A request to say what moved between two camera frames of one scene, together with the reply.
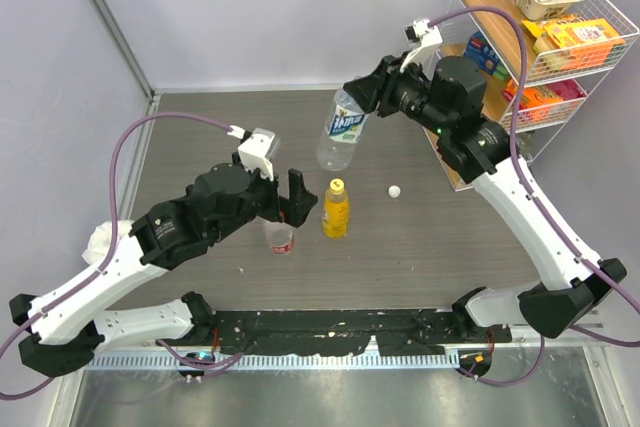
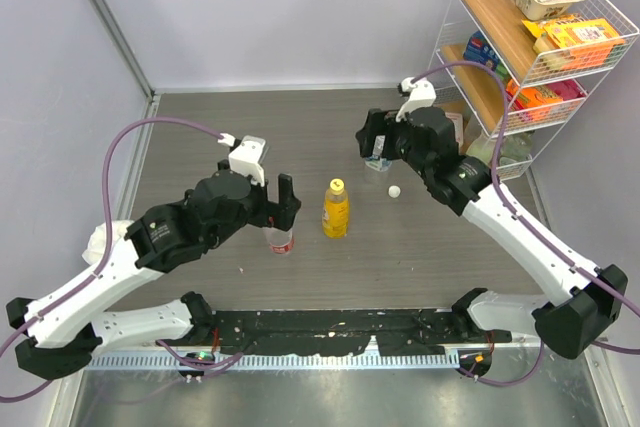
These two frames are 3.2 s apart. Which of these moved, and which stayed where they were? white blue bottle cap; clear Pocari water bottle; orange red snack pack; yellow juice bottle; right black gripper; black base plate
Moved: right black gripper; clear Pocari water bottle
Stayed: yellow juice bottle; orange red snack pack; black base plate; white blue bottle cap
